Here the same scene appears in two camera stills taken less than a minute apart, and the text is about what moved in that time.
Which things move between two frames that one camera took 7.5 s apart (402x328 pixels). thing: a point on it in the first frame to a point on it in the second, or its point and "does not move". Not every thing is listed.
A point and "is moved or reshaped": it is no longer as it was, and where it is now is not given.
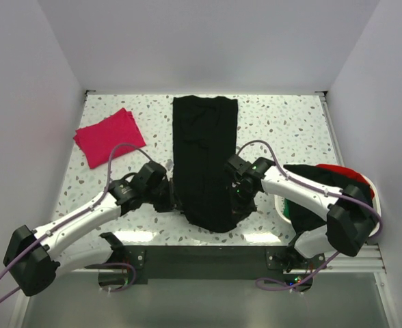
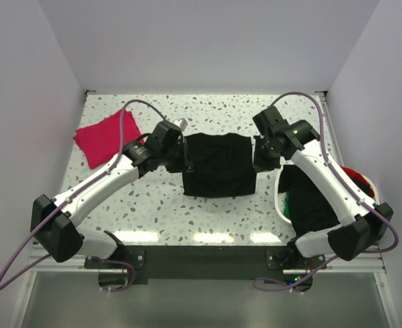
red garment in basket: x=350 y=173 does not move
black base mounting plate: x=162 y=262 does not move
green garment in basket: x=286 y=208 does not move
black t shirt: x=204 y=143 is moved or reshaped
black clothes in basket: x=301 y=218 does not move
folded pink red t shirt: x=98 y=139 does not move
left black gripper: x=172 y=202 to x=184 y=165
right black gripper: x=240 y=212 to x=260 y=164
